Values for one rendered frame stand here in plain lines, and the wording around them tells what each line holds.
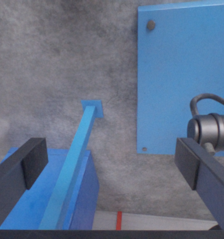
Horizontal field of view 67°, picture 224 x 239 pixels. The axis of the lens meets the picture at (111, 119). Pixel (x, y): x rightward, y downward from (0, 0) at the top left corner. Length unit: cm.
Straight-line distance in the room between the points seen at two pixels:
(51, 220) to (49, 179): 69
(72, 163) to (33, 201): 59
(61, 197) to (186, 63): 74
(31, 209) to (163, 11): 126
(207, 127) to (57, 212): 56
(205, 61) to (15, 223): 132
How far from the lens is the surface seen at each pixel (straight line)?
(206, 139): 52
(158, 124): 101
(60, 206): 71
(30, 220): 127
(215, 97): 80
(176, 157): 17
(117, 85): 100
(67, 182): 75
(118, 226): 233
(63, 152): 148
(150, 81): 85
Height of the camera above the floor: 87
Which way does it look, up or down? 49 degrees down
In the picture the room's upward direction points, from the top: 169 degrees counter-clockwise
